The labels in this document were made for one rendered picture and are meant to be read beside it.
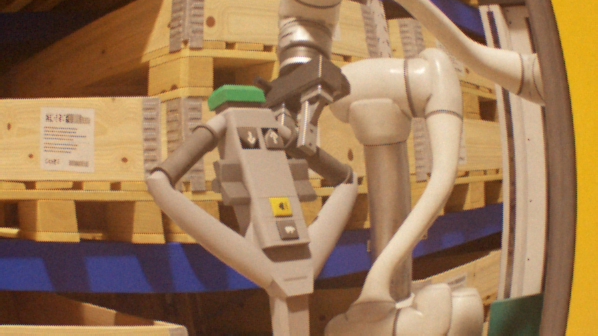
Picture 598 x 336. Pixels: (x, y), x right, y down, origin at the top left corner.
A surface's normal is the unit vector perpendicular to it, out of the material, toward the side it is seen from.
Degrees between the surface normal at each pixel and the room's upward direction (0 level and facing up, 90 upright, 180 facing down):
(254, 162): 74
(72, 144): 90
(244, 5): 90
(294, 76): 62
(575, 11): 90
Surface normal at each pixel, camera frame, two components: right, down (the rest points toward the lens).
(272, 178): 0.70, -0.36
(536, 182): -0.68, 0.00
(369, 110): -0.33, 0.23
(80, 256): 0.75, -0.08
